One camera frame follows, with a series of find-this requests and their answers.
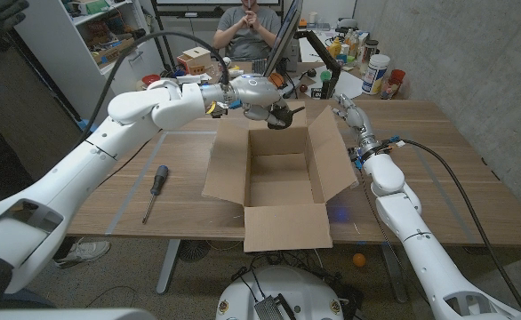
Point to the black rubber air blower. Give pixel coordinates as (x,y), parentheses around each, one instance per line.
(288,118)

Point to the open cardboard box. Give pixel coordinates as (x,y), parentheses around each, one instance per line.
(287,226)

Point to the dark lidded jar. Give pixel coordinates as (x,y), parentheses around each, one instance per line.
(369,53)

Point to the orange ball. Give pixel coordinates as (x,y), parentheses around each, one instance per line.
(359,260)

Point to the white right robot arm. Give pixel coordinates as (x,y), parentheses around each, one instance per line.
(411,231)

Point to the round black floor fan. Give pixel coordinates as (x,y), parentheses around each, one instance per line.
(194,251)

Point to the red bowl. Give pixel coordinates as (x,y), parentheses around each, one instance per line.
(150,79)

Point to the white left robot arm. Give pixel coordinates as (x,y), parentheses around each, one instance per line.
(87,169)

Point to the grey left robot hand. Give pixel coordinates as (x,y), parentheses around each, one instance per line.
(260,91)

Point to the grey desktop keyboard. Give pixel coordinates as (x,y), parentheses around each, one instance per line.
(258,66)

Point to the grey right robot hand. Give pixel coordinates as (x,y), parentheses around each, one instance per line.
(360,126)

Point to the green ball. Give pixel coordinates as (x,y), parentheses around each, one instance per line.
(326,76)

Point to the white shelving unit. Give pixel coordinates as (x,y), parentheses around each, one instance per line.
(65,66)

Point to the seated person grey shirt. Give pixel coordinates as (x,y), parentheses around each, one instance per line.
(247,40)

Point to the standing person black trousers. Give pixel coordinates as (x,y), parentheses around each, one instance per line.
(2,169)

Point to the yellow bottle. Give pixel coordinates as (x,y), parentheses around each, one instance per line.
(335,48)

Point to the black computer monitor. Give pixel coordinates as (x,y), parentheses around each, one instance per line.
(282,40)

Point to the white canister blue label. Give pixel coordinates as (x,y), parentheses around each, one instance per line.
(375,73)

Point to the small orange basketball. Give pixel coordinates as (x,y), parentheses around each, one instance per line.
(278,79)

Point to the grey table leg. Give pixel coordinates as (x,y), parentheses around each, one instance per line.
(167,266)
(397,284)

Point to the white robot torso base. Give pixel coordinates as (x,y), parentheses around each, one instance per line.
(305,293)

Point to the small wooden slotted box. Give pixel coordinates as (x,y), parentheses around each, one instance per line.
(196,58)

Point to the printed cardboard box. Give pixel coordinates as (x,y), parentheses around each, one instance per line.
(109,52)

